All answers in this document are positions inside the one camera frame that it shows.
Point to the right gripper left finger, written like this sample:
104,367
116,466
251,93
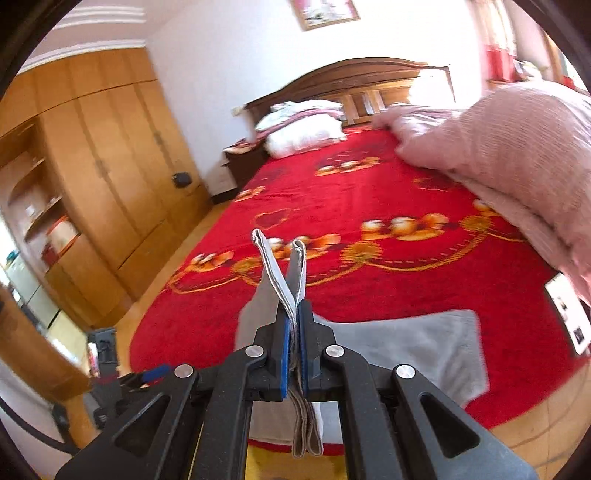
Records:
195,427

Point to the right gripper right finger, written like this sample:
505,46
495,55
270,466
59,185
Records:
395,423

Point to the yellow fluffy rug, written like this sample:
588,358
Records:
265,464

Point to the red floral bed blanket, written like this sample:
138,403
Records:
385,240

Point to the wooden wardrobe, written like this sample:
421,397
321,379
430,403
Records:
88,150

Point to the black charger on wardrobe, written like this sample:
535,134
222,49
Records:
181,180

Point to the dark wooden nightstand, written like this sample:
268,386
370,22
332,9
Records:
244,159

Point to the pink checked quilt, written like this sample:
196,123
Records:
525,151

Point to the white pillow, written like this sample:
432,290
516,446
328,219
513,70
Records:
309,133

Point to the dark wooden headboard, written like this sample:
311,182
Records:
364,86

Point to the red and white curtain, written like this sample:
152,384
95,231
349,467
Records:
499,40

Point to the framed wall picture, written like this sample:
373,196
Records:
314,14

